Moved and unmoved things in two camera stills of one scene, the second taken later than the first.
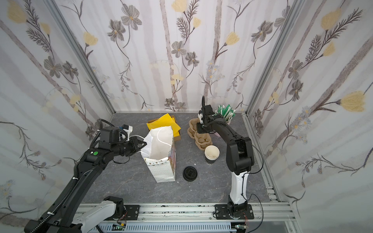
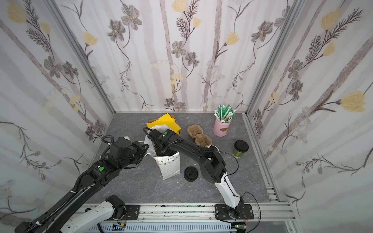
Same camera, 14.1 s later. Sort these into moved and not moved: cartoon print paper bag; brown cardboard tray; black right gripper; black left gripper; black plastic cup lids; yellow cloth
Moved: cartoon print paper bag; black right gripper; black left gripper
Not moved: yellow cloth; black plastic cup lids; brown cardboard tray
